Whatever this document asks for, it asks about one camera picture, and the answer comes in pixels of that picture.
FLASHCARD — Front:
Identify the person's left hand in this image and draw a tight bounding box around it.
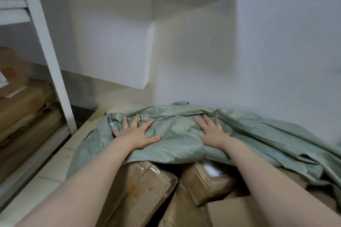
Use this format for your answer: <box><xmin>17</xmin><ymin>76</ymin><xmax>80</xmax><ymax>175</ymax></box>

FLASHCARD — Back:
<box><xmin>112</xmin><ymin>114</ymin><xmax>162</xmax><ymax>151</ymax></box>

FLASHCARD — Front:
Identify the person's right hand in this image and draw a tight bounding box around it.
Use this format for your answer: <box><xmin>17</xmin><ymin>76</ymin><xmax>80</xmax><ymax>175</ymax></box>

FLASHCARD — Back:
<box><xmin>194</xmin><ymin>114</ymin><xmax>234</xmax><ymax>150</ymax></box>

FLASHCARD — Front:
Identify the green woven sack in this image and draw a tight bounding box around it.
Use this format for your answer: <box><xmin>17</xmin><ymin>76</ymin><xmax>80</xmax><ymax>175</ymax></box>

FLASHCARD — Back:
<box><xmin>66</xmin><ymin>102</ymin><xmax>341</xmax><ymax>195</ymax></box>

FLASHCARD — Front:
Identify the person's left forearm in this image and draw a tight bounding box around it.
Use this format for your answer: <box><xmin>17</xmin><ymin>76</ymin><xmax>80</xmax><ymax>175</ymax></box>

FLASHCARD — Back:
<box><xmin>15</xmin><ymin>139</ymin><xmax>139</xmax><ymax>227</ymax></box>

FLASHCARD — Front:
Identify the person's right forearm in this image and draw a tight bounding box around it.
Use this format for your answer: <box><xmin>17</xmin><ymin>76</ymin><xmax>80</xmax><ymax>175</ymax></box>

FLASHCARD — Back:
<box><xmin>213</xmin><ymin>140</ymin><xmax>341</xmax><ymax>227</ymax></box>

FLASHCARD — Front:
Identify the white shipping label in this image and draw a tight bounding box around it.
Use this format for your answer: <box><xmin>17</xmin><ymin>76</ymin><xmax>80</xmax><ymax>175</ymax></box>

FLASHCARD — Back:
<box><xmin>202</xmin><ymin>161</ymin><xmax>227</xmax><ymax>177</ymax></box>

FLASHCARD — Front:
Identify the taped brown cardboard box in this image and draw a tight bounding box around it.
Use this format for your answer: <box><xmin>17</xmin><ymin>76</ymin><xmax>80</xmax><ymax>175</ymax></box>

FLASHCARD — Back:
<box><xmin>95</xmin><ymin>161</ymin><xmax>179</xmax><ymax>227</ymax></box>

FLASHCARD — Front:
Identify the cardboard box with white label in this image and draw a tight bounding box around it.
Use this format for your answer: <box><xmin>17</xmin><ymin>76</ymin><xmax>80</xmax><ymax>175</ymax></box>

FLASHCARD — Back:
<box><xmin>181</xmin><ymin>160</ymin><xmax>241</xmax><ymax>207</ymax></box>

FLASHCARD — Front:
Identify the brown paper wrapped package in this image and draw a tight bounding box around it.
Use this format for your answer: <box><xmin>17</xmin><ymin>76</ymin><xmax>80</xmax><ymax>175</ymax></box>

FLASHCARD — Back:
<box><xmin>162</xmin><ymin>180</ymin><xmax>211</xmax><ymax>227</ymax></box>

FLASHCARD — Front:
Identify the plain brown cardboard box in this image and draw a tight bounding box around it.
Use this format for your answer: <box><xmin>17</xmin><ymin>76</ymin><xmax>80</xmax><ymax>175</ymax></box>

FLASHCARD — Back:
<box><xmin>206</xmin><ymin>195</ymin><xmax>269</xmax><ymax>227</ymax></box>

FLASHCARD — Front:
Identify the white cabinet block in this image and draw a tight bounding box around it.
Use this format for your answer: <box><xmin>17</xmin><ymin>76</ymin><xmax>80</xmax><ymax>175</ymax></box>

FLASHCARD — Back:
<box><xmin>32</xmin><ymin>0</ymin><xmax>156</xmax><ymax>90</ymax></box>

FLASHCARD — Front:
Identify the stack of flattened cardboard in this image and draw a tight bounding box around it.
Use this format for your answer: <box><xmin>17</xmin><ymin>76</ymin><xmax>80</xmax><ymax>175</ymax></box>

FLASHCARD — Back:
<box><xmin>0</xmin><ymin>46</ymin><xmax>66</xmax><ymax>183</ymax></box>

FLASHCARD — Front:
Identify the white shelf frame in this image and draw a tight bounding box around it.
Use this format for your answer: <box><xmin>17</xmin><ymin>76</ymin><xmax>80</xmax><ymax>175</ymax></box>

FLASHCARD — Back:
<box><xmin>0</xmin><ymin>0</ymin><xmax>78</xmax><ymax>136</ymax></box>

